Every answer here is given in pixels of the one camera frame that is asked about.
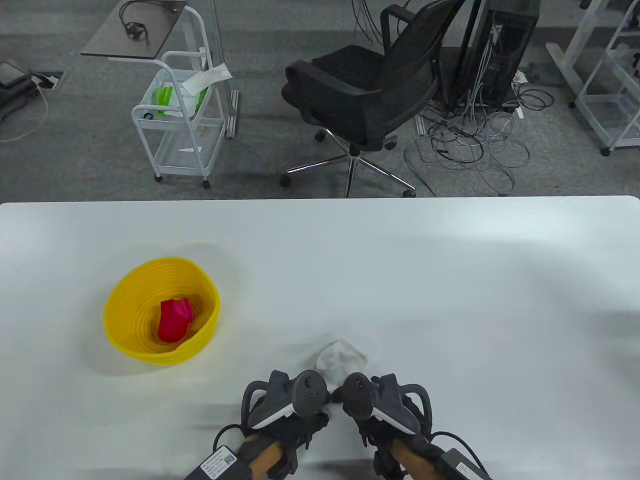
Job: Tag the person's left hand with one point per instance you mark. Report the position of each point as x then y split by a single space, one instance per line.
295 427

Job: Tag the person's right hand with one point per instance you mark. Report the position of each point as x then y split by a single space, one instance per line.
385 436

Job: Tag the person's left forearm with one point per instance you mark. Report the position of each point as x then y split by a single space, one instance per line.
262 455

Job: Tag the person's right forearm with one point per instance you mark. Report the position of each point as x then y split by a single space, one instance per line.
415 462

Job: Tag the black right glove sensor module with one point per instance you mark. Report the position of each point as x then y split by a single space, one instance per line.
387 462

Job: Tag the black glove sensor module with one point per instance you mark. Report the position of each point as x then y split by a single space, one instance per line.
285 465
387 462

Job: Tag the grey white left hand controller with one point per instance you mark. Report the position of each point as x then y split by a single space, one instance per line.
310 392

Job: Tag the grey white hand controller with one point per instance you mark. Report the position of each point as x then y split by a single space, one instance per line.
310 392
357 395

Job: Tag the black left glove sensor module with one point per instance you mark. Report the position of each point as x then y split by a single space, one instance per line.
285 465

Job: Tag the grey white right hand controller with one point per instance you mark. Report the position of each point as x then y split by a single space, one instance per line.
357 395

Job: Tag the black right wrist box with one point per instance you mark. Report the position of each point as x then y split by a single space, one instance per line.
462 467

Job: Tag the black labelled left wrist box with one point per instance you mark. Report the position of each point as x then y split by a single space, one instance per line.
217 462

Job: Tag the yellow woven basket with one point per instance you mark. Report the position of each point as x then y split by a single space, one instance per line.
130 310

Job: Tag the white wheeled cart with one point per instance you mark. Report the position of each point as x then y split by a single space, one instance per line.
175 157

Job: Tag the black office chair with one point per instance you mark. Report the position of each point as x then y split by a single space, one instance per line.
350 85

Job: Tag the green packet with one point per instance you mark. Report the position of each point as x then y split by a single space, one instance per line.
164 97

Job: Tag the white paper sheet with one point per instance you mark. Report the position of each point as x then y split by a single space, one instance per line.
210 76

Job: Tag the white power strip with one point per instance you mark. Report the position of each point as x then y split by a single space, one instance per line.
520 76

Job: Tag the white metal rack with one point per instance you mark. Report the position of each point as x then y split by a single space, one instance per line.
600 107

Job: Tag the black computer tower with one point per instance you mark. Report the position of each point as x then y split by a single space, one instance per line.
515 45

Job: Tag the dark brown side table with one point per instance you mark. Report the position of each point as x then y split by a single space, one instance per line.
110 45

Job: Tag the floor socket box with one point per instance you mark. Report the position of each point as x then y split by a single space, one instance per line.
50 80

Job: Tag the black floor equipment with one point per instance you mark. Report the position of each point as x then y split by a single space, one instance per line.
15 90

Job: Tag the white desk leg frame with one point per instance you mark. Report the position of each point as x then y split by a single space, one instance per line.
562 62

